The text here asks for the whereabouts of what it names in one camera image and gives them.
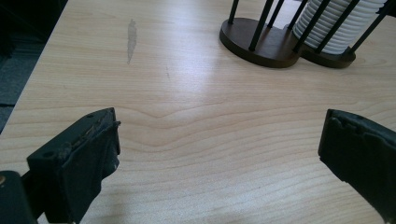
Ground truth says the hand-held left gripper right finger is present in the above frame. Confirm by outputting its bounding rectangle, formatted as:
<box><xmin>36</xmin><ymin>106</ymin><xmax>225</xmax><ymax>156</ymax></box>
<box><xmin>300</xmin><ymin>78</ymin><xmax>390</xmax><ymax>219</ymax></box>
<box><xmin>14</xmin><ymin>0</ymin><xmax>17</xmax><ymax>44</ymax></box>
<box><xmin>317</xmin><ymin>108</ymin><xmax>396</xmax><ymax>224</ymax></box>

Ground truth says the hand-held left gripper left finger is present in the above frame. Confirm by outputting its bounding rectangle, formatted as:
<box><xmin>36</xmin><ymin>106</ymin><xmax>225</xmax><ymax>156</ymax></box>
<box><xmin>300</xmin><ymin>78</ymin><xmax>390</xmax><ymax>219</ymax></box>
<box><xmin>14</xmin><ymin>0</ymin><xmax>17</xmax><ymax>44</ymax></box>
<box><xmin>26</xmin><ymin>107</ymin><xmax>121</xmax><ymax>224</ymax></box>

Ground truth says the stack of white paper cups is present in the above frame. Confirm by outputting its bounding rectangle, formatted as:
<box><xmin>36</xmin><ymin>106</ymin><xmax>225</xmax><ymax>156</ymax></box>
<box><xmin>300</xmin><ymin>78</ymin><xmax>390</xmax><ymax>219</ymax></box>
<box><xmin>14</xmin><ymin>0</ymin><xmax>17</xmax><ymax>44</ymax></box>
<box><xmin>292</xmin><ymin>0</ymin><xmax>391</xmax><ymax>55</ymax></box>

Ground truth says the dark wire cup holder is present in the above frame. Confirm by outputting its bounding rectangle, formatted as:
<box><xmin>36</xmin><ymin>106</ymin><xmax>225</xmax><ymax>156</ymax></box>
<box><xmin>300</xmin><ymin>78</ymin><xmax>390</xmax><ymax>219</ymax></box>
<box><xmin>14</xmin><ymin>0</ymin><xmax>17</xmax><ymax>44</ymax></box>
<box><xmin>219</xmin><ymin>0</ymin><xmax>396</xmax><ymax>69</ymax></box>

